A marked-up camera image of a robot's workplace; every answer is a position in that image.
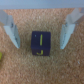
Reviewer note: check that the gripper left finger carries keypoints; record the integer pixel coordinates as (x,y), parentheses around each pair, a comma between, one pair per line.
(12,31)

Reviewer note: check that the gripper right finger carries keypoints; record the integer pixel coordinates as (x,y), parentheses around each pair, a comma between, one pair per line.
(68,30)

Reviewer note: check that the yellow block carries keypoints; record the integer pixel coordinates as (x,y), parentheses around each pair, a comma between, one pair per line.
(0,56)

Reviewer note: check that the purple block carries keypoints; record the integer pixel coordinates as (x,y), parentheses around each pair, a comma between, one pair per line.
(40,43)

